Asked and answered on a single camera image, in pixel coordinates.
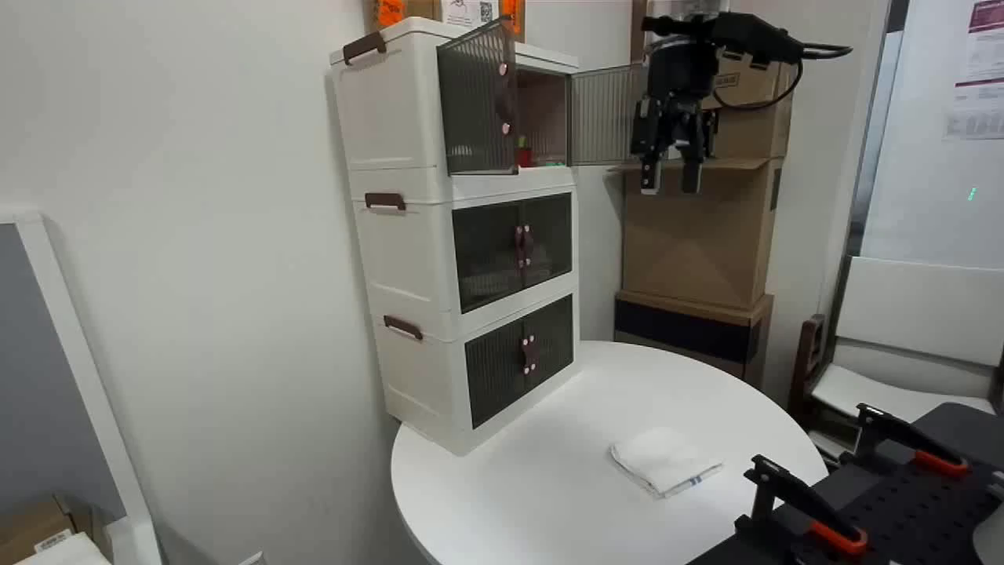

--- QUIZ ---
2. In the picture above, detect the black clamp with orange handle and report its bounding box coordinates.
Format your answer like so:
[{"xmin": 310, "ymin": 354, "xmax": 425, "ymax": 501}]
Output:
[{"xmin": 735, "ymin": 454, "xmax": 869, "ymax": 565}]

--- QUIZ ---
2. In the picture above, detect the red cup on shelf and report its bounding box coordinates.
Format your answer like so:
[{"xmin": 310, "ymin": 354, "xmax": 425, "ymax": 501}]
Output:
[{"xmin": 515, "ymin": 148, "xmax": 537, "ymax": 170}]

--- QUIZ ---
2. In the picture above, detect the tall brown cardboard box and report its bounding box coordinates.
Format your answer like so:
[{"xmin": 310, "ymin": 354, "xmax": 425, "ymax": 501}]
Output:
[{"xmin": 615, "ymin": 57, "xmax": 795, "ymax": 386}]

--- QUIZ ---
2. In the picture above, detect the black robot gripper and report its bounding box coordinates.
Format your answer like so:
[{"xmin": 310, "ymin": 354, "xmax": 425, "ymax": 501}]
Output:
[{"xmin": 631, "ymin": 35, "xmax": 719, "ymax": 194}]

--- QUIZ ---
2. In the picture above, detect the cardboard box at floor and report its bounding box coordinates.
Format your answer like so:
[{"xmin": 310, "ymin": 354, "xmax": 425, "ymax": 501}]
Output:
[{"xmin": 0, "ymin": 497, "xmax": 112, "ymax": 565}]

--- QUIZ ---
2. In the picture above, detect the white three-tier storage cabinet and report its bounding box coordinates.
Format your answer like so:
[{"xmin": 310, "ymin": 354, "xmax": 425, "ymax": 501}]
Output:
[{"xmin": 328, "ymin": 12, "xmax": 652, "ymax": 460}]

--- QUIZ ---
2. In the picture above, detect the folded white cloth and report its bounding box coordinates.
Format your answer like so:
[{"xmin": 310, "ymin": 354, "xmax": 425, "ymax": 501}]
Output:
[{"xmin": 610, "ymin": 427, "xmax": 722, "ymax": 500}]

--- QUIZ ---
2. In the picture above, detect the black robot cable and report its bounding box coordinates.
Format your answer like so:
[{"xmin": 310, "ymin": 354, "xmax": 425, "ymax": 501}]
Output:
[{"xmin": 708, "ymin": 37, "xmax": 857, "ymax": 115}]

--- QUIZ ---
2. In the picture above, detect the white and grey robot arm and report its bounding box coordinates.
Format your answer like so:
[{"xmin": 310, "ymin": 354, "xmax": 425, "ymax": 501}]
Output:
[{"xmin": 631, "ymin": 12, "xmax": 805, "ymax": 194}]

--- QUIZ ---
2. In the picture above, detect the orange box on cabinet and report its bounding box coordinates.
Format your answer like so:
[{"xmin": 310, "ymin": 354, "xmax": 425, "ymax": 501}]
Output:
[{"xmin": 374, "ymin": 0, "xmax": 527, "ymax": 37}]

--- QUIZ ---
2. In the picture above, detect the grey partition panel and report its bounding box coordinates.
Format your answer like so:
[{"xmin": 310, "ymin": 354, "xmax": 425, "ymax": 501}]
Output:
[{"xmin": 0, "ymin": 207, "xmax": 164, "ymax": 565}]

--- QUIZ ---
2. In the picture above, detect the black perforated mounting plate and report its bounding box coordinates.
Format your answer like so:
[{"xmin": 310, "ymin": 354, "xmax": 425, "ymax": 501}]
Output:
[{"xmin": 691, "ymin": 404, "xmax": 1004, "ymax": 565}]

